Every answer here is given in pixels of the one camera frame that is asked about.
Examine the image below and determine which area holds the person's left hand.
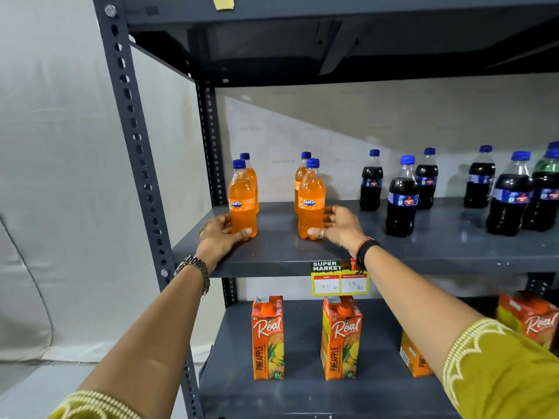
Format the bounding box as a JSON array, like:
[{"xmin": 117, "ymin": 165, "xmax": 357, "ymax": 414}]
[{"xmin": 195, "ymin": 213, "xmax": 253, "ymax": 273}]

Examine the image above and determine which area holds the person's right hand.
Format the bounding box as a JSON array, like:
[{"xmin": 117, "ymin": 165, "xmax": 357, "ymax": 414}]
[{"xmin": 307, "ymin": 205, "xmax": 368, "ymax": 258}]

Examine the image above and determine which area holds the orange soda bottle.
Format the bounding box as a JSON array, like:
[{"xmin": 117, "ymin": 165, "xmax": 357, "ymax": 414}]
[
  {"xmin": 228, "ymin": 159, "xmax": 258, "ymax": 240},
  {"xmin": 294, "ymin": 151, "xmax": 312, "ymax": 214},
  {"xmin": 298, "ymin": 158, "xmax": 327, "ymax": 240},
  {"xmin": 239, "ymin": 152, "xmax": 260, "ymax": 214}
]

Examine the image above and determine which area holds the person's right forearm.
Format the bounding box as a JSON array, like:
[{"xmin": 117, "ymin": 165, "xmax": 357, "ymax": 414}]
[{"xmin": 356, "ymin": 246, "xmax": 483, "ymax": 380}]

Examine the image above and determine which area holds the person's left forearm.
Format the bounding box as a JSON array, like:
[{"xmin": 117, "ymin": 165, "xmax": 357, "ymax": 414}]
[{"xmin": 79, "ymin": 266, "xmax": 206, "ymax": 408}]

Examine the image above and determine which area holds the red wrist thread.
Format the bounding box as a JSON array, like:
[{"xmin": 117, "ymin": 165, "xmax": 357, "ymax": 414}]
[{"xmin": 349, "ymin": 237, "xmax": 376, "ymax": 272}]

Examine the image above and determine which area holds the black wrist band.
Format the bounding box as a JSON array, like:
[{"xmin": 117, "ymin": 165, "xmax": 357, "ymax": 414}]
[{"xmin": 356, "ymin": 239, "xmax": 381, "ymax": 271}]

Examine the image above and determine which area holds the yellow green shelf price tag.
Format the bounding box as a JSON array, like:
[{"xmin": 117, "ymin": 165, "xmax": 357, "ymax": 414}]
[{"xmin": 310, "ymin": 259, "xmax": 369, "ymax": 297}]

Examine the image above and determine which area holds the silver metal wristwatch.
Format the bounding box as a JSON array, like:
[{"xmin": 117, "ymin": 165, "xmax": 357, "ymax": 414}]
[{"xmin": 174, "ymin": 255, "xmax": 211, "ymax": 299}]

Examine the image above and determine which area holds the row of dark cola bottles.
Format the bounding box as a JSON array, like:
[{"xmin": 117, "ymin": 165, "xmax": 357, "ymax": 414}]
[{"xmin": 359, "ymin": 141, "xmax": 559, "ymax": 238}]

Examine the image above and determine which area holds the orange pineapple juice carton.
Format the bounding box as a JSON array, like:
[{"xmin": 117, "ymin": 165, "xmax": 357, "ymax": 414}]
[
  {"xmin": 496, "ymin": 291, "xmax": 559, "ymax": 350},
  {"xmin": 321, "ymin": 296, "xmax": 363, "ymax": 381},
  {"xmin": 399, "ymin": 329, "xmax": 434, "ymax": 378},
  {"xmin": 251, "ymin": 296, "xmax": 285, "ymax": 381}
]

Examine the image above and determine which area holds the grey metal shelf rack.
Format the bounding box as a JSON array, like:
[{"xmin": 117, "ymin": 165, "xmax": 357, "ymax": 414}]
[{"xmin": 92, "ymin": 0, "xmax": 559, "ymax": 419}]

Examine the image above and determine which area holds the person's right green sleeve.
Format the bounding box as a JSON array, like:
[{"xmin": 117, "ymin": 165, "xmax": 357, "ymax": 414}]
[{"xmin": 442, "ymin": 317, "xmax": 559, "ymax": 419}]

